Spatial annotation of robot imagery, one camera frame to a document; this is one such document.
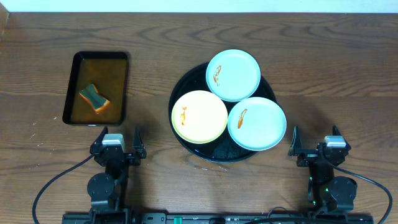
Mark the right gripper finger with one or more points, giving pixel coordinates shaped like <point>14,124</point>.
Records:
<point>296,145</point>
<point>335,131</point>

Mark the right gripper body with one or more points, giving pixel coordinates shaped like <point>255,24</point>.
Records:
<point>308,159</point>

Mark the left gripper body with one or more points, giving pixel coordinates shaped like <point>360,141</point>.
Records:
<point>134,161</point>

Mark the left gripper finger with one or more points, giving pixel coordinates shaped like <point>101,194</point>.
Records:
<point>138,145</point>
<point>98,141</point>

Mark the orange green sponge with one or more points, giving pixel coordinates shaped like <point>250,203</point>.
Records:
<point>92,96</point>

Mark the light blue plate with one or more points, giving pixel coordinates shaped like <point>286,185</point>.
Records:
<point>233,75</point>
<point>257,123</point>

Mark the yellow plate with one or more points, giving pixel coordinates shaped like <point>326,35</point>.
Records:
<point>199,117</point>

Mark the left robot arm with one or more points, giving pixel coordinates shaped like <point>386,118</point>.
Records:
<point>108,189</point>

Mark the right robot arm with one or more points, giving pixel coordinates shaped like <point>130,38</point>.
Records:
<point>328,193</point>

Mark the black rectangular water tray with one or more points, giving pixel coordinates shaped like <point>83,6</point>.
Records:
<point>108,71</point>

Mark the round black tray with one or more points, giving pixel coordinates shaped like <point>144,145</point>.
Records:
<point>223,149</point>

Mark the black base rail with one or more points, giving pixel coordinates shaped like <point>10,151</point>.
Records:
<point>161,218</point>

